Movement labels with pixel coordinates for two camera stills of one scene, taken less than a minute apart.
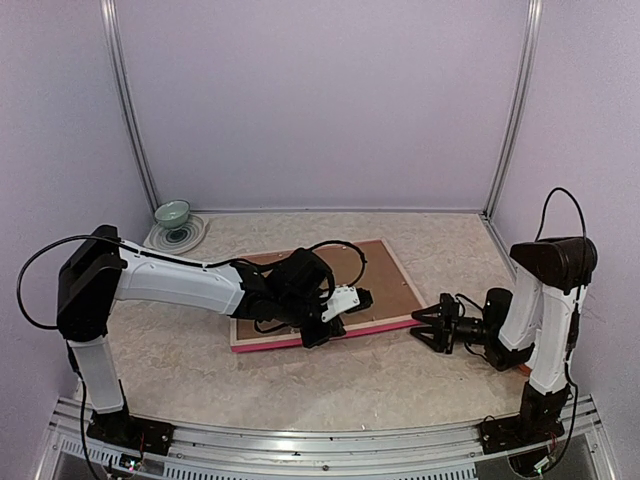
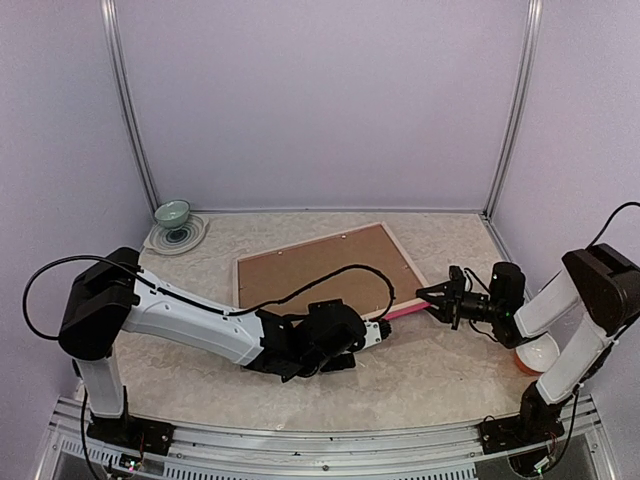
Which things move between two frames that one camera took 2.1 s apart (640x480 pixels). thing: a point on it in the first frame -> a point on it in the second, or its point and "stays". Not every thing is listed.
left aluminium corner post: (110, 10) stays
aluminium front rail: (449, 451) stays
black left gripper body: (293, 313) -> (314, 367)
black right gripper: (448, 337) -> (449, 309)
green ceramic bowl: (172, 214) stays
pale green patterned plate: (177, 241) stays
